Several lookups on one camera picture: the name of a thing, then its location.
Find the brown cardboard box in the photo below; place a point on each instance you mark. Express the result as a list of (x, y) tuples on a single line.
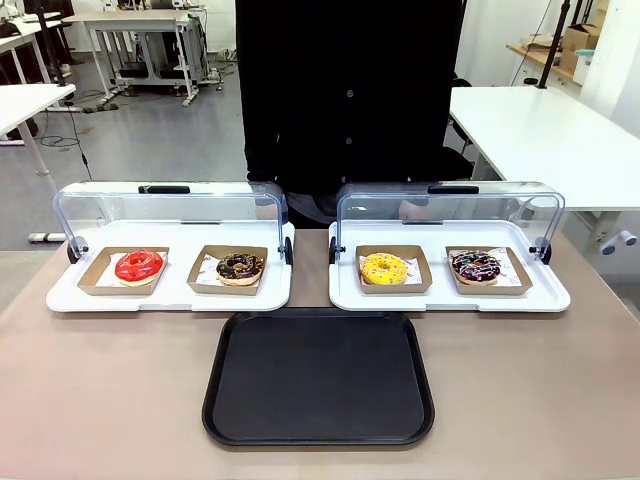
[(577, 40)]

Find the beige top workbench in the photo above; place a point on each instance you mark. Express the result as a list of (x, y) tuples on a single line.
[(140, 30)]

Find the purple drizzled donut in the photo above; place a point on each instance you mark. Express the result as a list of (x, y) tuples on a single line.
[(475, 266)]

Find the small white table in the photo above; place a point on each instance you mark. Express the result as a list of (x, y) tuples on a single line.
[(25, 102)]

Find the clear hinged display lid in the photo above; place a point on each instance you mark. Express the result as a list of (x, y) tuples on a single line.
[(170, 200), (450, 200)]

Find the red glazed donut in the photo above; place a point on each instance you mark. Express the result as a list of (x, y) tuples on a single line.
[(139, 267)]

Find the brown cardboard donut tray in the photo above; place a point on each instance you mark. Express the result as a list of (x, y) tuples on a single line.
[(420, 280), (95, 280), (515, 282), (202, 282)]

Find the chocolate glazed donut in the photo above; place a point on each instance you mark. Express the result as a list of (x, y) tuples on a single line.
[(240, 269)]

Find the wooden wall shelf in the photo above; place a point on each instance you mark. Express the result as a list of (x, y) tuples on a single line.
[(542, 60)]

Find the white display tray base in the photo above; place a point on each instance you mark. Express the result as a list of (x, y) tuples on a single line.
[(170, 300), (445, 301)]

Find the yellow sprinkled donut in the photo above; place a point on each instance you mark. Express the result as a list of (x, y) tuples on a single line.
[(384, 269)]

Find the black stand pole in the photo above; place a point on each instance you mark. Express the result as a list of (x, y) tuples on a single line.
[(553, 45)]

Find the black plastic serving tray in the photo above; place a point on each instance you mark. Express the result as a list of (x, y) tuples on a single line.
[(318, 380)]

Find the person in black shirt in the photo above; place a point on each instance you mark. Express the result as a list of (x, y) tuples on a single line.
[(350, 90)]

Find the black tripod pole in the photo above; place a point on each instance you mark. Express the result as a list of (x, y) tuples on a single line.
[(50, 40)]

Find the large white table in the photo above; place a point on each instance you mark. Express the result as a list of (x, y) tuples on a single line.
[(545, 135)]

